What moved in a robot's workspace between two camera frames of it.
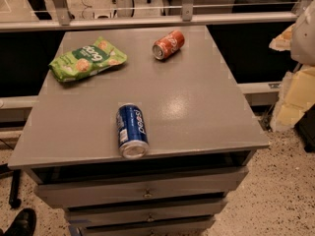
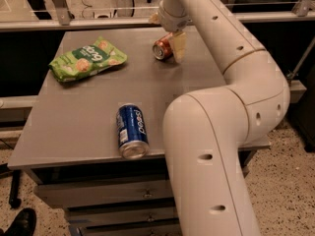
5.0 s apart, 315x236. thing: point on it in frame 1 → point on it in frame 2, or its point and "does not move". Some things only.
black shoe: (24, 224) does not move
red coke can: (169, 43) does not move
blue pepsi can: (133, 141) does not move
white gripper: (304, 36) → (172, 23)
